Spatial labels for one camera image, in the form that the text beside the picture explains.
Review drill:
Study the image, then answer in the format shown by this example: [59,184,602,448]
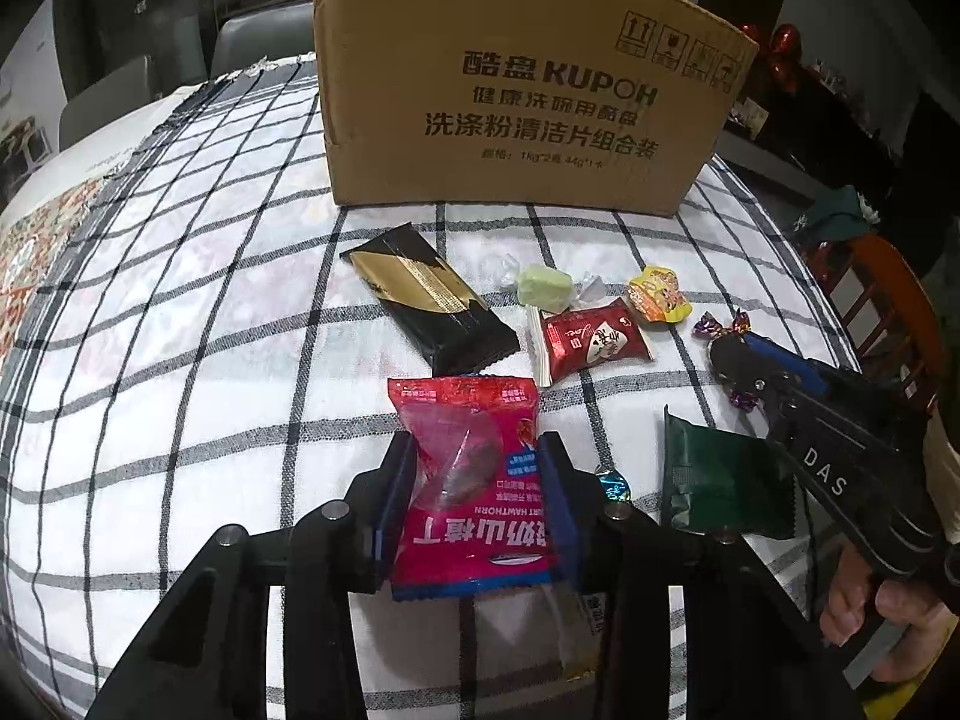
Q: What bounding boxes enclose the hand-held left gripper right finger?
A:
[536,431,871,720]

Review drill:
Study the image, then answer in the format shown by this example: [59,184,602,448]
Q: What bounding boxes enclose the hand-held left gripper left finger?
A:
[84,431,421,720]

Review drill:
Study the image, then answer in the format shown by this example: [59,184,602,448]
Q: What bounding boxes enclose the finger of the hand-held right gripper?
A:
[745,334,831,396]
[709,336,790,407]

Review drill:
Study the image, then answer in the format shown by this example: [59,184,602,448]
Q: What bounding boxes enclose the purple candy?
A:
[691,309,758,413]

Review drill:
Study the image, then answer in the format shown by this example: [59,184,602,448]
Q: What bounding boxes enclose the blue foil candy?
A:
[595,465,633,503]

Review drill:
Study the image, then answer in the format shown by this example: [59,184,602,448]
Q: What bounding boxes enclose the dark green snack packet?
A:
[661,406,797,539]

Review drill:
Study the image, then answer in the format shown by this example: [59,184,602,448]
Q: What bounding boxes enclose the brown cardboard box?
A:
[311,0,760,218]

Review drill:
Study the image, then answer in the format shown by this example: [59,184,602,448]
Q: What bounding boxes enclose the person's right hand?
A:
[819,540,960,646]

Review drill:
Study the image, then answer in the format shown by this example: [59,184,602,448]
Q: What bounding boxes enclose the yellow snack packet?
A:
[626,264,692,325]

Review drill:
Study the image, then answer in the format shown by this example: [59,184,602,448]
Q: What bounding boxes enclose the orange wooden chair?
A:
[806,232,946,406]

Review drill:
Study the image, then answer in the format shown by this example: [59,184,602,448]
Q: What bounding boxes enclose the small dark red snack packet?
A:
[536,296,655,389]

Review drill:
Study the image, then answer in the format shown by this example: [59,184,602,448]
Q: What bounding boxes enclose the green cloth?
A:
[795,186,882,237]

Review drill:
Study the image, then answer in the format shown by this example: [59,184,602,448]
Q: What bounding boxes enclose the black and gold snack packet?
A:
[341,223,521,377]

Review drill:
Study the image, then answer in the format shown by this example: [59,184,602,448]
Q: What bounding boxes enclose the green wrapped candy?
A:
[484,251,605,312]

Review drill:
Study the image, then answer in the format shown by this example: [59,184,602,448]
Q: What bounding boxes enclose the dark sideboard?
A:
[750,79,923,192]

